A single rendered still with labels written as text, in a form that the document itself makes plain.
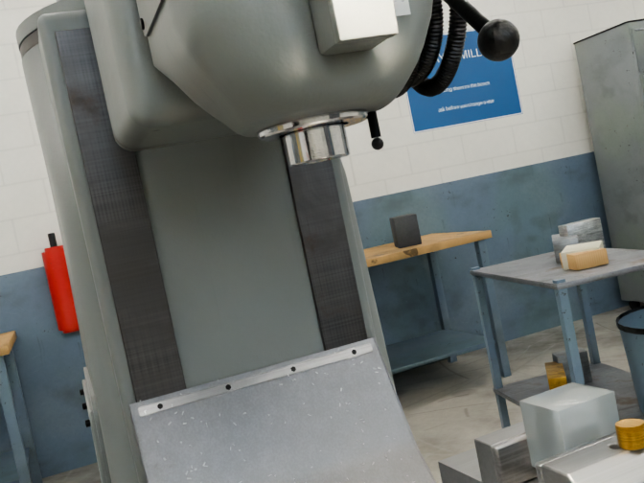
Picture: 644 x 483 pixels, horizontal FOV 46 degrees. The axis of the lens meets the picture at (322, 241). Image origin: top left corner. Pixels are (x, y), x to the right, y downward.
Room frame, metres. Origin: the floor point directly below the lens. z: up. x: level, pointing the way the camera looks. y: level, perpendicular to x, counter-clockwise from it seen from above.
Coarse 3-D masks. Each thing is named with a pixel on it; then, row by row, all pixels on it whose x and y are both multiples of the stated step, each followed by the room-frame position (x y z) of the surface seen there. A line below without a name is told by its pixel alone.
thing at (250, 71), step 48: (144, 0) 0.59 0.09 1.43; (192, 0) 0.50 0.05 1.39; (240, 0) 0.49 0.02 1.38; (288, 0) 0.49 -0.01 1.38; (432, 0) 0.56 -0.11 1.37; (192, 48) 0.51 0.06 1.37; (240, 48) 0.49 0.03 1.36; (288, 48) 0.49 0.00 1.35; (384, 48) 0.51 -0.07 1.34; (192, 96) 0.58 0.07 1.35; (240, 96) 0.52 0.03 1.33; (288, 96) 0.50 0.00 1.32; (336, 96) 0.51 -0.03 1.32; (384, 96) 0.54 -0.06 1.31
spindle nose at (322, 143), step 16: (304, 128) 0.56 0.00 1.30; (320, 128) 0.56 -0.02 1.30; (336, 128) 0.57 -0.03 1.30; (288, 144) 0.57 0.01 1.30; (304, 144) 0.56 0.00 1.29; (320, 144) 0.56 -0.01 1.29; (336, 144) 0.57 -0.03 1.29; (288, 160) 0.58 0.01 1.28; (304, 160) 0.57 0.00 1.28; (320, 160) 0.60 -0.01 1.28
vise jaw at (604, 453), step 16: (576, 448) 0.61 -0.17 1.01; (592, 448) 0.60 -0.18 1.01; (608, 448) 0.59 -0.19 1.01; (544, 464) 0.59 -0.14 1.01; (560, 464) 0.58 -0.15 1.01; (576, 464) 0.58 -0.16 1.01; (592, 464) 0.57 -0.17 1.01; (608, 464) 0.57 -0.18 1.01; (624, 464) 0.57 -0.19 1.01; (640, 464) 0.57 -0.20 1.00; (544, 480) 0.59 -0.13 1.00; (560, 480) 0.57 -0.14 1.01; (576, 480) 0.56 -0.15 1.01; (592, 480) 0.56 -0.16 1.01; (608, 480) 0.56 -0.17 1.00; (624, 480) 0.56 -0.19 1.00; (640, 480) 0.56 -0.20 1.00
